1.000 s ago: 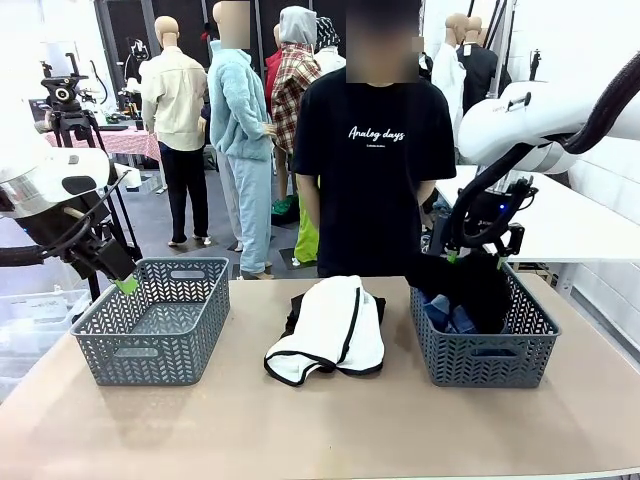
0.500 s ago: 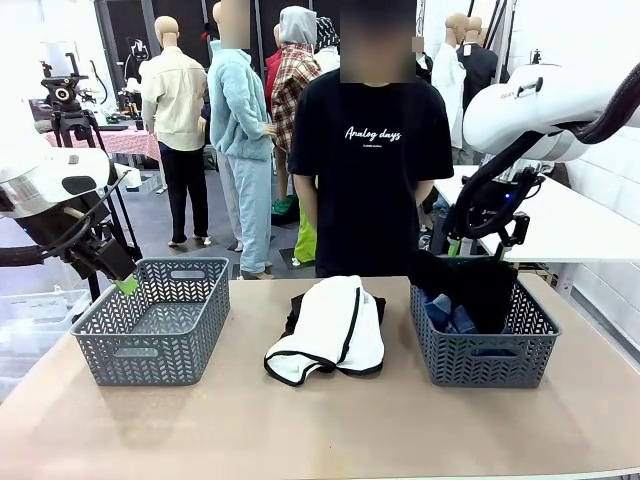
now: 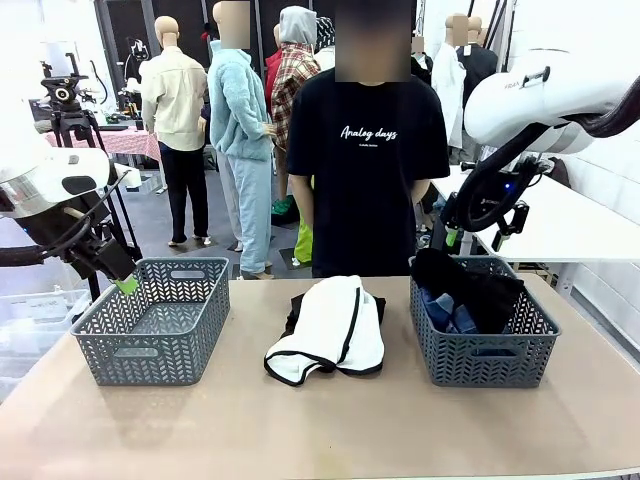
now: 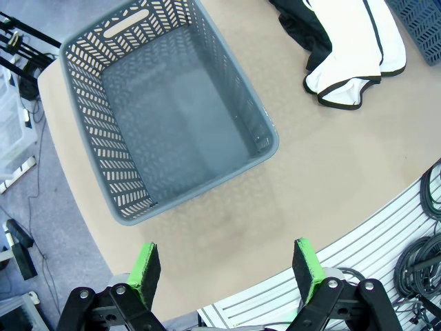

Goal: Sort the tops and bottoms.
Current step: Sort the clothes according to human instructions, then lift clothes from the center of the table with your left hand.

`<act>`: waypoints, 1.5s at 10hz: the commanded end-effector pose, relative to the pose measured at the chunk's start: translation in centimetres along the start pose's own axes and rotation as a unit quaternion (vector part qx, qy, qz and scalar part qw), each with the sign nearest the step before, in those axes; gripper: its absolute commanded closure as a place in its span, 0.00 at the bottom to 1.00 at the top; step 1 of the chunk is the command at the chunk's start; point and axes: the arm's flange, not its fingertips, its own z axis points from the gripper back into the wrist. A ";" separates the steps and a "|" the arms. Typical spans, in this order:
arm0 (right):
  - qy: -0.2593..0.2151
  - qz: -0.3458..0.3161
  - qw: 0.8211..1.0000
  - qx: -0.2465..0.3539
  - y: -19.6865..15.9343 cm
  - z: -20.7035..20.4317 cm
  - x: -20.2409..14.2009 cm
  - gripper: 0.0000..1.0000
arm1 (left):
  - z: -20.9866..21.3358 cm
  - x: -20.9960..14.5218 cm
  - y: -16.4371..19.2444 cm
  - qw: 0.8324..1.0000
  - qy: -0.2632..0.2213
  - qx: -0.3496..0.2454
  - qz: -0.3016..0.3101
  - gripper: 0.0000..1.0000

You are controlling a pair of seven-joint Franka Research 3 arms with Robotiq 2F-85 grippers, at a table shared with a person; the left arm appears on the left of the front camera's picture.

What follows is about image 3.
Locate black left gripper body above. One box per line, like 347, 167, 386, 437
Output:
19, 192, 119, 280

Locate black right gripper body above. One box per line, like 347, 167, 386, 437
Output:
472, 159, 544, 221

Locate blue denim jeans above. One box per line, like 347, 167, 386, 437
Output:
418, 287, 479, 335

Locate grey plastic woven basket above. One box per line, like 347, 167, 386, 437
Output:
69, 256, 231, 387
408, 254, 560, 389

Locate white garment black trim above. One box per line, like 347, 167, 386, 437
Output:
263, 274, 386, 387

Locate person right forearm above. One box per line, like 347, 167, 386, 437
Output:
290, 174, 315, 226

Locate black stool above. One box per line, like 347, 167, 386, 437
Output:
429, 219, 451, 251

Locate white background table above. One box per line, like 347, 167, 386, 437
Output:
429, 169, 640, 291

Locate dark brown bag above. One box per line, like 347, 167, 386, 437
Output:
547, 157, 571, 189

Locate person in black t-shirt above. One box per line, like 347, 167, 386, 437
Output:
287, 0, 451, 279

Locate small clear floor bin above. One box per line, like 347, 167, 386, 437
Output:
124, 169, 169, 194

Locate clear plastic storage box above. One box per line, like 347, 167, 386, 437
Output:
0, 288, 91, 381

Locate red checkered tablecloth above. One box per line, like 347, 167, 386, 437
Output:
44, 128, 162, 162

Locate mannequin in white shirt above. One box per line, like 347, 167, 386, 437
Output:
430, 12, 469, 151

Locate mannequin in black shirt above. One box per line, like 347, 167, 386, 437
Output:
462, 14, 501, 91

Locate mannequin in neon green trousers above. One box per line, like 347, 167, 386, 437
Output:
292, 219, 315, 266

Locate mannequin in cream shirt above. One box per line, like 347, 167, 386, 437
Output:
138, 15, 211, 247

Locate mannequin in blue fleece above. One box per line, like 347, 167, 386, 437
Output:
207, 0, 275, 281

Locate mannequin in plaid hooded shirt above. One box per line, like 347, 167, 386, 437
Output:
269, 5, 324, 201

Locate mannequin with patterned hat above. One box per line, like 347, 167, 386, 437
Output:
314, 16, 337, 71

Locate mannequin in red top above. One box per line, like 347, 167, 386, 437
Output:
264, 22, 282, 101

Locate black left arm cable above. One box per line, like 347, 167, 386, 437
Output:
0, 169, 129, 269

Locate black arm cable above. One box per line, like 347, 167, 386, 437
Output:
457, 74, 640, 234
0, 169, 129, 269

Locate black camera tripod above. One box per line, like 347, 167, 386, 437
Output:
38, 52, 144, 301

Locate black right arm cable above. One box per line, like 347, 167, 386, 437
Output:
457, 74, 640, 234

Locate black camera on stand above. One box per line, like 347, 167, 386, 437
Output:
124, 37, 149, 96

